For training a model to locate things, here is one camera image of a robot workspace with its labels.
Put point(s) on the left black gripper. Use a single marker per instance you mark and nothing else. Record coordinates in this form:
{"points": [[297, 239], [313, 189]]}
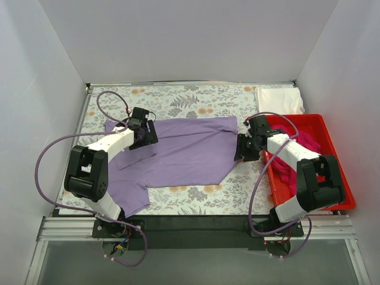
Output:
{"points": [[147, 135]]}

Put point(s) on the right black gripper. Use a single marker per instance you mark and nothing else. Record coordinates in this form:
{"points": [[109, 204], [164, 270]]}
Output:
{"points": [[243, 147]]}

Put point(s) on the purple t shirt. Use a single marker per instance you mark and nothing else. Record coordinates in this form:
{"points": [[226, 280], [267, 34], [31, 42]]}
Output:
{"points": [[162, 177]]}

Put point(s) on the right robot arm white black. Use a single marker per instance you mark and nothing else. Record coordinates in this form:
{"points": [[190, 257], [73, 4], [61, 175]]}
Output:
{"points": [[319, 181]]}

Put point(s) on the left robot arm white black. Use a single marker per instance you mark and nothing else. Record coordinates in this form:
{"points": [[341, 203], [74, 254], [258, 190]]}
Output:
{"points": [[87, 173]]}

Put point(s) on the magenta t shirt in bin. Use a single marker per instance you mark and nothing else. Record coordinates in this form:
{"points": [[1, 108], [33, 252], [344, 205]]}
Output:
{"points": [[285, 172]]}

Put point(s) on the white folded t shirt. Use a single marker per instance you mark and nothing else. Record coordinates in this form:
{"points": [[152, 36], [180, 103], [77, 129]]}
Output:
{"points": [[284, 101]]}

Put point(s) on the red plastic bin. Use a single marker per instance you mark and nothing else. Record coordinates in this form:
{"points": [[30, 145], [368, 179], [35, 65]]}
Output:
{"points": [[315, 126]]}

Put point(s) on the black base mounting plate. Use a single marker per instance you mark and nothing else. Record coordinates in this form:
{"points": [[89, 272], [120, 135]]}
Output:
{"points": [[184, 232]]}

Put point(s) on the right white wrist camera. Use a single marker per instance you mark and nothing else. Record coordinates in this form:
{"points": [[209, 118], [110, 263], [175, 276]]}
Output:
{"points": [[247, 123]]}

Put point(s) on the aluminium frame rail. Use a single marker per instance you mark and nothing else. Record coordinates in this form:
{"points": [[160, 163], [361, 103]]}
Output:
{"points": [[200, 249]]}

